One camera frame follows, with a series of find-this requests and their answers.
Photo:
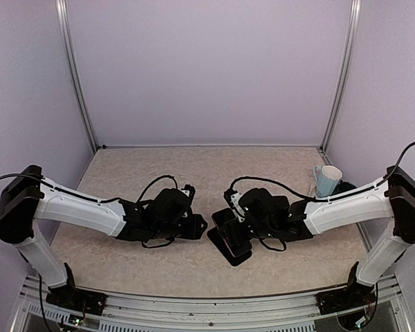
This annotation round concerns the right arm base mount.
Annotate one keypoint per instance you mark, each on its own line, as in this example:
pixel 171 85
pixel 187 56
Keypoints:
pixel 352 295

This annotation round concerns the black smartphone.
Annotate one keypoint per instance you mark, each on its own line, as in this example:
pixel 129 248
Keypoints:
pixel 220 217

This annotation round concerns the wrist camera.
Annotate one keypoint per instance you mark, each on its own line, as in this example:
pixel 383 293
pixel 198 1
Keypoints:
pixel 189 191
pixel 232 197

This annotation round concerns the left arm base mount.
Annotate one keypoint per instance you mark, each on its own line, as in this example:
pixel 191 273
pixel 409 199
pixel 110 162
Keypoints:
pixel 76 299

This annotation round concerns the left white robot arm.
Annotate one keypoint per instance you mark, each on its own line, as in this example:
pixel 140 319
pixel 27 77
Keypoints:
pixel 31 196

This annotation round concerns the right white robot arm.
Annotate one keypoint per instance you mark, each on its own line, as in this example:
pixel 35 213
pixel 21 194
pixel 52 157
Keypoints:
pixel 258 214

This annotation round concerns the aluminium frame post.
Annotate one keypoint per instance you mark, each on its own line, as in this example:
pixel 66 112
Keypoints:
pixel 343 75
pixel 65 30

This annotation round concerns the right aluminium frame post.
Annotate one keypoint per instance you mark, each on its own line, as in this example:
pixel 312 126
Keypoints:
pixel 343 75

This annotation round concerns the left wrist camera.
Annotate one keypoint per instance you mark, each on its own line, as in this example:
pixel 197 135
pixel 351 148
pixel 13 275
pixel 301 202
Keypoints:
pixel 189 191

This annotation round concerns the black phone case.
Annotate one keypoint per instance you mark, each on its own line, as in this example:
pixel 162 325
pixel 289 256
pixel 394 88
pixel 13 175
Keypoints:
pixel 281 205
pixel 234 256

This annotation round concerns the blue cup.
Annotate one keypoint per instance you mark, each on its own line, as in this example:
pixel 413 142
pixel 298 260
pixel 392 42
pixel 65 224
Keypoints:
pixel 326 177

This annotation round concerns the left aluminium frame post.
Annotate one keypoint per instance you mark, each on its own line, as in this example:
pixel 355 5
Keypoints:
pixel 65 30

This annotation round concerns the front aluminium rail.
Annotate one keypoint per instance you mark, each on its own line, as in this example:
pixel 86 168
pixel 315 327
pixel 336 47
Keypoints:
pixel 294 311

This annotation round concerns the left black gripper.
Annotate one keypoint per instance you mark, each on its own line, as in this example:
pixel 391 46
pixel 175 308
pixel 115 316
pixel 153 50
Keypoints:
pixel 194 231

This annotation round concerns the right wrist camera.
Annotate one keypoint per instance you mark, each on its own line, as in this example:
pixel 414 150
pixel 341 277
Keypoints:
pixel 232 197

